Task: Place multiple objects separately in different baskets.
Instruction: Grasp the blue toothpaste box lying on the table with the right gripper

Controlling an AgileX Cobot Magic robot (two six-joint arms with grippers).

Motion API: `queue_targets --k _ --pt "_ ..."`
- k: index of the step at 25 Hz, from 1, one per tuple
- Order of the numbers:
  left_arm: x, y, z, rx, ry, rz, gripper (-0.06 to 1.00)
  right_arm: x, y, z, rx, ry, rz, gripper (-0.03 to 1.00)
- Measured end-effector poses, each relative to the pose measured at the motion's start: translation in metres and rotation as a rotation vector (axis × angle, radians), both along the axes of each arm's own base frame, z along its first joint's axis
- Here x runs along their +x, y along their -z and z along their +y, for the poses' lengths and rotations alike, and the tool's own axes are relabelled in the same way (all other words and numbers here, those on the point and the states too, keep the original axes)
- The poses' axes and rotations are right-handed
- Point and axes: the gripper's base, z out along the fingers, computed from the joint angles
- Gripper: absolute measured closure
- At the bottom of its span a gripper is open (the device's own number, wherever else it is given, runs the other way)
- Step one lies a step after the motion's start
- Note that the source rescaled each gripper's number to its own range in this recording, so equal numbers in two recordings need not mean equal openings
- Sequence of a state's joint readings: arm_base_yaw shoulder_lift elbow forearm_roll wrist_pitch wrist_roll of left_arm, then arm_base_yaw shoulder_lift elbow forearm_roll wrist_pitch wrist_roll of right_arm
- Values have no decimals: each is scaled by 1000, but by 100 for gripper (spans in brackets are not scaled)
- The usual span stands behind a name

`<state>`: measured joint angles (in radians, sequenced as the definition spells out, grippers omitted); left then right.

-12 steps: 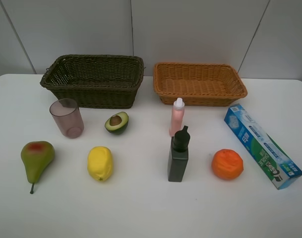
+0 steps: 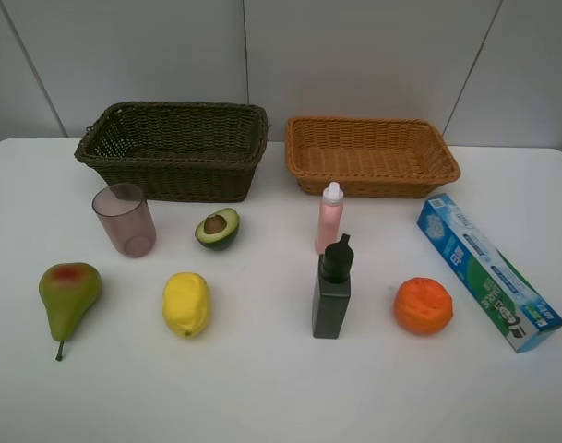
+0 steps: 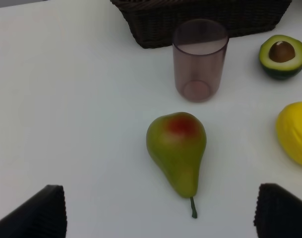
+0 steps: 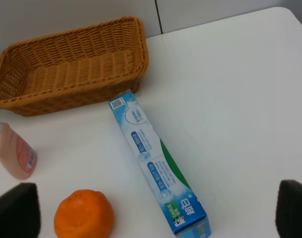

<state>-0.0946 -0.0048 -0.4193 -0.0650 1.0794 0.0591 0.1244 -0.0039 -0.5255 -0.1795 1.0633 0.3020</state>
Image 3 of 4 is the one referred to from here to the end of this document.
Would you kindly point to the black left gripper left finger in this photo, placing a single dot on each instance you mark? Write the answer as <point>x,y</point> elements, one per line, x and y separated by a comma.
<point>41,216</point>

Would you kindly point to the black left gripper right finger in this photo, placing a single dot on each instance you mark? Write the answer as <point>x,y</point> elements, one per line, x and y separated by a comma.
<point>278,213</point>

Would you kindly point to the translucent purple plastic cup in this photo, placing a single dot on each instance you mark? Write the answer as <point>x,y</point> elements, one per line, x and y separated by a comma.
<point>199,49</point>

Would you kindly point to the yellow lemon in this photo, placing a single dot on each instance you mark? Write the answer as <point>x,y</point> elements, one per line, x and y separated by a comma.
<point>289,131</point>

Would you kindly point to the halved avocado with pit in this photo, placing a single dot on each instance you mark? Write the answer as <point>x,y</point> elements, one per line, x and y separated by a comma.
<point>281,57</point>

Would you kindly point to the green red pear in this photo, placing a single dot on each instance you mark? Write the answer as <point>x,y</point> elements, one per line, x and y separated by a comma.
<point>176,143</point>

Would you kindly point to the dark brown wicker basket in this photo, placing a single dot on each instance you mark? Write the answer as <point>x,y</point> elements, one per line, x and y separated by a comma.
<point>152,22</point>

